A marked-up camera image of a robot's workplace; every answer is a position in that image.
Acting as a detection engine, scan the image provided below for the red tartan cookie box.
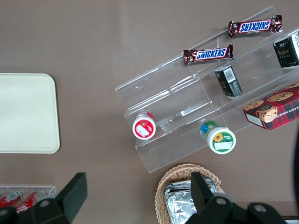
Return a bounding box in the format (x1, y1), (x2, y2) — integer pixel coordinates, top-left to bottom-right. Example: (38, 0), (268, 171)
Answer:
(242, 81), (299, 132)

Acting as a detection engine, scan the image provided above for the small black carton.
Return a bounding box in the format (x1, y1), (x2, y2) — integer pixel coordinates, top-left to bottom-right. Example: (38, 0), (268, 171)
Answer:
(214, 65), (243, 98)
(273, 31), (299, 69)

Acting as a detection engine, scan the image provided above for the red cola bottle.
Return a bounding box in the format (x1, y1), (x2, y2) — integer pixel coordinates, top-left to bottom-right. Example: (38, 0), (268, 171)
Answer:
(0, 189), (23, 209)
(15, 189), (47, 214)

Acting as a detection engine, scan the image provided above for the oval light wicker basket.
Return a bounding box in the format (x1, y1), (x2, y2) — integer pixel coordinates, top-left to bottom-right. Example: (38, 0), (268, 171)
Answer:
(154, 163), (226, 224)

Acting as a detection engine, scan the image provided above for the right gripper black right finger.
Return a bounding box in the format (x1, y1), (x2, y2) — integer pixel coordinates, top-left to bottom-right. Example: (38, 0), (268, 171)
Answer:
(190, 172), (249, 224)

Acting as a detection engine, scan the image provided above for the cream rectangular tray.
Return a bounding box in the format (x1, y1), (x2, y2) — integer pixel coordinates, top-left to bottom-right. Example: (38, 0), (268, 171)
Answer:
(0, 73), (61, 154)

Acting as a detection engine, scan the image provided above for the Snickers chocolate bar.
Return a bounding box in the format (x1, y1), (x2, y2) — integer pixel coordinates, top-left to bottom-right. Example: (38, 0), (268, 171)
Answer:
(183, 44), (234, 65)
(228, 14), (283, 39)

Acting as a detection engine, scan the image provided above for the clear acrylic stepped stand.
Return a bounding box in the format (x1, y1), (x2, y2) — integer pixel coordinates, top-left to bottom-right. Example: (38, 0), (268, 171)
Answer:
(114, 5), (299, 174)

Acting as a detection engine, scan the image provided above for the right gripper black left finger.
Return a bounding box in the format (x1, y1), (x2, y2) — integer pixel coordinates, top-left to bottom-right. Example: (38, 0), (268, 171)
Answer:
(16, 172), (88, 224)

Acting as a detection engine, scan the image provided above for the red lidded cup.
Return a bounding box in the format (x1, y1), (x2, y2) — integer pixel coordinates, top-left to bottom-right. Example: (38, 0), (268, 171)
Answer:
(132, 111), (157, 140)

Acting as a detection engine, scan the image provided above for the clear acrylic bottle rack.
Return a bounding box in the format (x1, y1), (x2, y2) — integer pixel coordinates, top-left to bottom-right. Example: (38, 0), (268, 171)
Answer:
(0, 185), (57, 210)

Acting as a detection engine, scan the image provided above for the green lidded cup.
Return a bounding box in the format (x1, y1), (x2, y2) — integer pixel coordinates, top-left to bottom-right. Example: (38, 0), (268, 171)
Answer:
(199, 120), (237, 155)

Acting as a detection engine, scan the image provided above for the silver foil packet stack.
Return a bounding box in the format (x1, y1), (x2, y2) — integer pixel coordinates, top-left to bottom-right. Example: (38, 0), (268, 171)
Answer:
(164, 175), (225, 224)

